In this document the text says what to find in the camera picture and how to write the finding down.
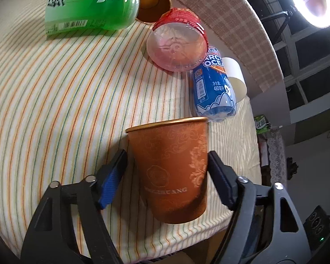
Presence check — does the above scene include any orange paper cup gold rim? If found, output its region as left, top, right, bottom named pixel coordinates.
left=126, top=117, right=209, bottom=224

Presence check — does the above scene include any white paper cup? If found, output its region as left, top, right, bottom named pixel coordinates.
left=222, top=57, right=247, bottom=102

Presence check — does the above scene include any black electronic device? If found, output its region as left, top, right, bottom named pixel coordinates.
left=303, top=205, right=330, bottom=251

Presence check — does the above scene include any white lace cloth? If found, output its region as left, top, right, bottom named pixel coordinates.
left=267, top=129, right=287, bottom=187

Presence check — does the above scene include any green snack package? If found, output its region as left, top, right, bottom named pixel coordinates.
left=254, top=114, right=271, bottom=135

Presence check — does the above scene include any blue Arctic Ocean bottle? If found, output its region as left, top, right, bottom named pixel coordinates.
left=192, top=46, right=237, bottom=122

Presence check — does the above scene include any red label clear bottle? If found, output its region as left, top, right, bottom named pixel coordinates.
left=147, top=8, right=209, bottom=72

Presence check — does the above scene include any black light tripod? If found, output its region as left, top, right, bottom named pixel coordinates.
left=259, top=5, right=296, bottom=45

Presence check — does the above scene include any plaid beige backrest blanket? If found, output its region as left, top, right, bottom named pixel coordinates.
left=177, top=0, right=283, bottom=92

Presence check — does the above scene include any green plastic bottle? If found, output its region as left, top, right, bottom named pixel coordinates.
left=44, top=0, right=139, bottom=36

